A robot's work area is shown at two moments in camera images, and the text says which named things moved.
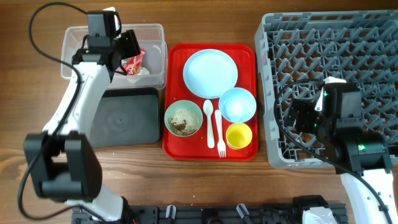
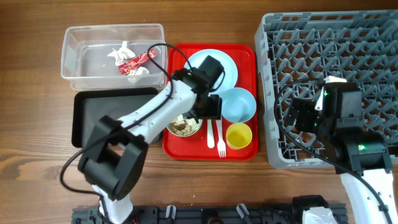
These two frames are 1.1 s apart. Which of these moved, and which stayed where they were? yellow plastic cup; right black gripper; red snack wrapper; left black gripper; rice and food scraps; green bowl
Moved: red snack wrapper; left black gripper
Stayed: green bowl; yellow plastic cup; rice and food scraps; right black gripper
